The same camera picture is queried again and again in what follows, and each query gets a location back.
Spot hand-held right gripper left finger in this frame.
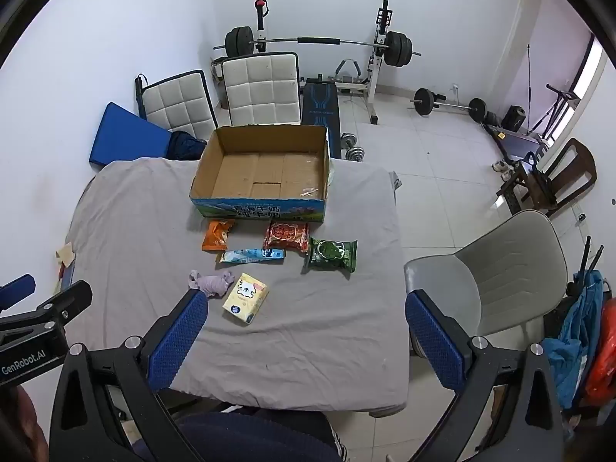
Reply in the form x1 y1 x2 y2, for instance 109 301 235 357
48 290 210 462

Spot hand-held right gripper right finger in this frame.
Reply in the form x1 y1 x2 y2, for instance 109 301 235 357
405 290 566 462

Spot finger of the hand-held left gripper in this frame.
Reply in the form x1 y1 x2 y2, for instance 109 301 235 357
0 280 93 342
0 274 37 311

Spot purple plush toy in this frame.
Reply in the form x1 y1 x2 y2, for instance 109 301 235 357
187 270 236 298

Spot yellow tissue pack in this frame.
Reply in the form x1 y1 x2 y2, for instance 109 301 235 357
222 273 270 327

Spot orange snack packet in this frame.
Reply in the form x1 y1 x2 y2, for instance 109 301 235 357
201 219 236 252

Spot long blue white packet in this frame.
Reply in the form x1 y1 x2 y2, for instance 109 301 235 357
220 248 286 265

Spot green snack packet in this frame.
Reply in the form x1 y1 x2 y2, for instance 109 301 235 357
303 237 359 278

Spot red snack packet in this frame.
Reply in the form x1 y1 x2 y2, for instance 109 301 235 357
263 220 310 254

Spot cardboard box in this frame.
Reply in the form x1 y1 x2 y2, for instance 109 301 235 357
189 124 333 225

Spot person's left hand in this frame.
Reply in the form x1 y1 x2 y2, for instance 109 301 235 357
0 385 50 462

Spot grey plastic chair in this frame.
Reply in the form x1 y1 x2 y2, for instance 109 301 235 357
403 209 569 417

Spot grey cloth covered table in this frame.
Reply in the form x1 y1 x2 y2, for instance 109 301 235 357
60 156 411 412

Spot person's dark trousers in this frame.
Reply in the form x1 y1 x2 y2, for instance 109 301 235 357
130 411 350 462

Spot blue fabric bag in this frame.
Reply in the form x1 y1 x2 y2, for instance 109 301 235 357
541 269 604 410

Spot blue foam mat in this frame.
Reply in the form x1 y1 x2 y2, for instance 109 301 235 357
88 102 179 169

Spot orange plastic bag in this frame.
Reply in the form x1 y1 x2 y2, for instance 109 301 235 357
583 298 616 400

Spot black thin rods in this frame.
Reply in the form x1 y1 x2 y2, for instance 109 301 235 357
575 236 605 282

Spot dark blue cloth bag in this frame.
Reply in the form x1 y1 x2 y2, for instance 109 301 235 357
166 130 209 161

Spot black handbag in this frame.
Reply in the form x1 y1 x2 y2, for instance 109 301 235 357
517 151 559 203

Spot black treadmill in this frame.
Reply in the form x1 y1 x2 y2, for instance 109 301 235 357
484 84 578 159

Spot white padded chair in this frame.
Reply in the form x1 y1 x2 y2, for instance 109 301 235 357
139 70 219 138
221 52 302 128

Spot dark wooden chair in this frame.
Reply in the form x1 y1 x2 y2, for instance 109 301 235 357
495 137 598 217

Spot black bin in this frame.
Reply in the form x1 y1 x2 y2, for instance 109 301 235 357
500 105 527 132

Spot short barbell with black plates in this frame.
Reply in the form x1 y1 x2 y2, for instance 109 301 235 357
410 87 488 122

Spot black blue weight bench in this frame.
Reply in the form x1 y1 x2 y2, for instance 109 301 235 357
301 74 343 159

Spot white barbell rack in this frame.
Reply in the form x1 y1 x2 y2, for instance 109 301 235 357
253 0 392 126

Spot long barbell with black plates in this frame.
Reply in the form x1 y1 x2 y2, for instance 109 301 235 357
213 26 423 67

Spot window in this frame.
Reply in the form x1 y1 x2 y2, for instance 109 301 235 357
568 33 608 119

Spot grey handled exercise machine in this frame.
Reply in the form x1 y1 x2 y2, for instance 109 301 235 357
328 58 369 94

